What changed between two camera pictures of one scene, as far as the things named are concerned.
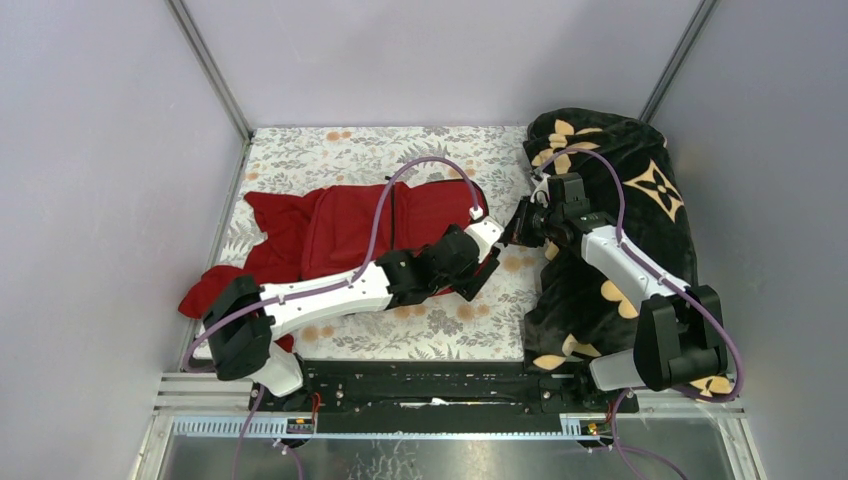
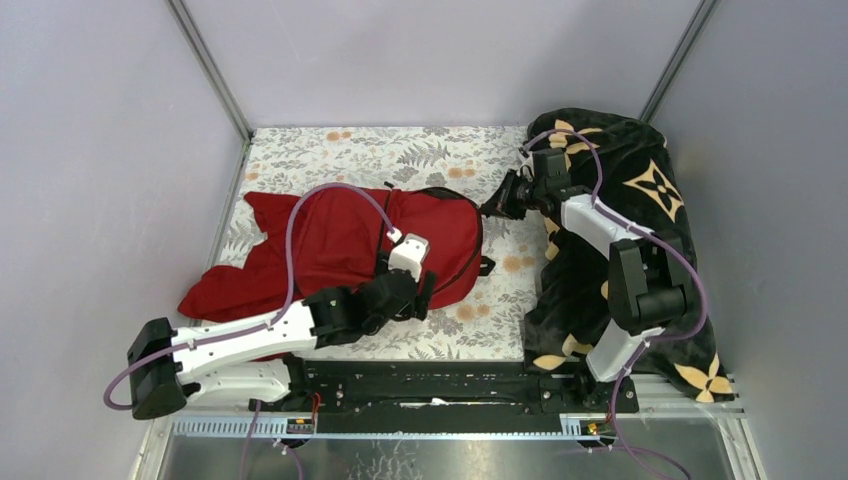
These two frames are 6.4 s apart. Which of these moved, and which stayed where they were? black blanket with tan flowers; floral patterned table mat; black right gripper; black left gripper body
Moved: black right gripper; black left gripper body
Stayed: black blanket with tan flowers; floral patterned table mat
